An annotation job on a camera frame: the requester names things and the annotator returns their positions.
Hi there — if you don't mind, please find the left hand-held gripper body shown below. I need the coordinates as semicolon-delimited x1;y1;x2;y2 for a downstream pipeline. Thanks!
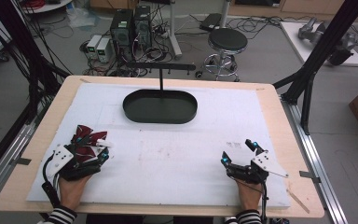
45;144;103;182

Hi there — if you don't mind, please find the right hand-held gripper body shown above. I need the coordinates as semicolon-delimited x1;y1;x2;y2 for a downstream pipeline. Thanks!
227;149;290;186

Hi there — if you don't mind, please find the dark red patterned cloth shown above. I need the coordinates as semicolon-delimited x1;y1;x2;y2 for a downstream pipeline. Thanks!
71;124;115;164

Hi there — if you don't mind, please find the person's right hand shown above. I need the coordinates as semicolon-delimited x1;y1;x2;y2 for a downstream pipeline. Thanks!
234;178;264;212

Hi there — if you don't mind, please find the person's left hand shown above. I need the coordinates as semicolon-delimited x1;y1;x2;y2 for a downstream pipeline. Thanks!
58;174;94;213

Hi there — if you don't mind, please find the black tape strip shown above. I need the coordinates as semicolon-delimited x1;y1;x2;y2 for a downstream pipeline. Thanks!
9;157;33;166
298;170;322;184

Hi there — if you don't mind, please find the thin wooden stick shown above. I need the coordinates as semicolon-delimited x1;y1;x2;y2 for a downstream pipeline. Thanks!
286;189;310;215

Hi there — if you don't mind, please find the white foam board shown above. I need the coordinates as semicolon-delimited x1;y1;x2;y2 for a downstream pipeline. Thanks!
25;81;292;209

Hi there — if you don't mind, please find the black oval tray hanger stand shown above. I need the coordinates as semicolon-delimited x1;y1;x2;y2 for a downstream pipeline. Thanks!
122;62;199;125

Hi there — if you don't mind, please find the white power supply unit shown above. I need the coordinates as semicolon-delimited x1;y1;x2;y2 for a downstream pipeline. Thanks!
96;37;112;63
86;34;103;60

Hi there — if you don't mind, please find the black round stool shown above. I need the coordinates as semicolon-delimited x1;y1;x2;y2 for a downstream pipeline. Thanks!
195;27;249;83

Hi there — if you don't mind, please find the white floor board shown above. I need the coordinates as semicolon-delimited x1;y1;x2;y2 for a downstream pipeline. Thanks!
279;21;358;67

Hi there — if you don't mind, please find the black computer tower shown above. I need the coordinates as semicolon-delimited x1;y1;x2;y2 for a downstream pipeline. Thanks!
109;8;135;49
132;5;153;49

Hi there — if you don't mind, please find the black flat box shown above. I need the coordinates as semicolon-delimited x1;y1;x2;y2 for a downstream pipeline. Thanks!
199;12;223;32

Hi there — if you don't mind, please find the white table leg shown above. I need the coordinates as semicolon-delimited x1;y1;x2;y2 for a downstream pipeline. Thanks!
166;0;184;60

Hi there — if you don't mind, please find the round white table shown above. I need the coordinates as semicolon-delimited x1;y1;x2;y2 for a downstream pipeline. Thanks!
21;0;73;15

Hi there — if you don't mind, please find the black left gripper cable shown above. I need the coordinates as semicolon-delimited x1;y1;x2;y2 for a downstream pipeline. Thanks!
41;154;62;208

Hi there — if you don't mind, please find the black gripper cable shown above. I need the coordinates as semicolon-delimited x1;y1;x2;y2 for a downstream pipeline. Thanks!
41;154;62;208
259;181;269;224

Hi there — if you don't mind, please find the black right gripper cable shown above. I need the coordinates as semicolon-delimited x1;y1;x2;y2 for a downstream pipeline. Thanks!
259;181;269;224

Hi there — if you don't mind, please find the aluminium rail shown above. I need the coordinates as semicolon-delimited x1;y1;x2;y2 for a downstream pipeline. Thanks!
279;94;351;224
0;102;49;213

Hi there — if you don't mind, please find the black metal frame post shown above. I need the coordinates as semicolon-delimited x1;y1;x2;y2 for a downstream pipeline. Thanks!
0;0;71;122
272;0;358;135

